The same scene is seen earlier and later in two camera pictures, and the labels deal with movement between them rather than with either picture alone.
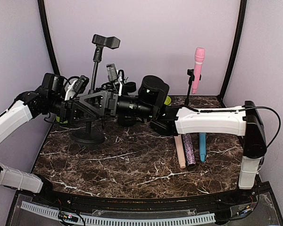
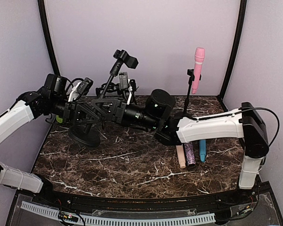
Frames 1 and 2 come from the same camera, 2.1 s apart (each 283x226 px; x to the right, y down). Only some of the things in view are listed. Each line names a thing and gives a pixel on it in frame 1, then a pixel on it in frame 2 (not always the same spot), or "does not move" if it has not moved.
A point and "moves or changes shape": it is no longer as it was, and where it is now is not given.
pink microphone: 199,54 does not move
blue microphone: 202,145 does not move
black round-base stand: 89,136 → 86,136
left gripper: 70,111 does not move
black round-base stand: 127,119 moves or changes shape
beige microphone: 178,141 does not move
